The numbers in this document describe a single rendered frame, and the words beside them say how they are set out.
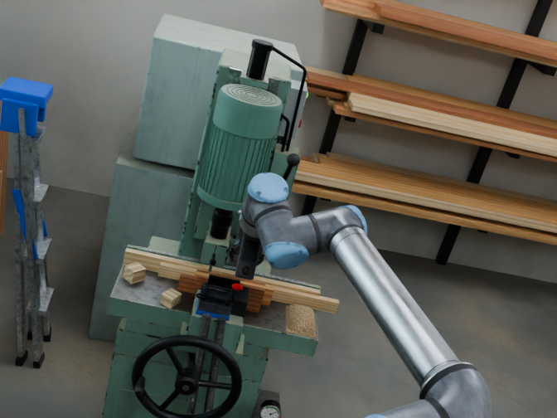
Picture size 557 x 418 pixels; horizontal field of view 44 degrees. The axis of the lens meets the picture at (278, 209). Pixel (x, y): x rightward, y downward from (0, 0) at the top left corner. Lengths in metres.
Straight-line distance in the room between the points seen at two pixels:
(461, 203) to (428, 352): 2.98
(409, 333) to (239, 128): 0.75
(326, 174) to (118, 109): 1.32
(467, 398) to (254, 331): 0.92
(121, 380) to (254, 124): 0.86
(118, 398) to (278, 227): 0.89
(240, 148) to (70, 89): 2.60
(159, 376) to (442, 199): 2.48
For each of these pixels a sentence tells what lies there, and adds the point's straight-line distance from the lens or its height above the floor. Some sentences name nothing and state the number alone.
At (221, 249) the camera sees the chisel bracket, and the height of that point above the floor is 1.06.
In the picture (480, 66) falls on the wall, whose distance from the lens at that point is 4.44.
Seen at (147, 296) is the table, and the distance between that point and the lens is 2.00.
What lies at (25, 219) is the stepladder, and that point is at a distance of 2.75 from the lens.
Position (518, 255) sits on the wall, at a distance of 5.08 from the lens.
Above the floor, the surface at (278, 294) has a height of 0.93.
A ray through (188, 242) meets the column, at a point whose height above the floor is 0.93.
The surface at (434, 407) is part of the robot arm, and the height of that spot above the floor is 1.34.
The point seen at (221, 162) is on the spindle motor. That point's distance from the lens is 1.84.
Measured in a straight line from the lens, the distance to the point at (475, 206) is 4.26.
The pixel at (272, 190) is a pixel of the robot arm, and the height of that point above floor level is 1.40.
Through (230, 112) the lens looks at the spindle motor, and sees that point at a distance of 1.80.
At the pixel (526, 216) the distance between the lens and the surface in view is 4.41.
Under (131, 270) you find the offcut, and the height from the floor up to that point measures 0.94.
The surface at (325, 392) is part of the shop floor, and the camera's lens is 3.31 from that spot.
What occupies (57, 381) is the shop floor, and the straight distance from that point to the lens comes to 3.06.
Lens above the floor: 2.01
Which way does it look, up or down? 24 degrees down
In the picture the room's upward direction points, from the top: 15 degrees clockwise
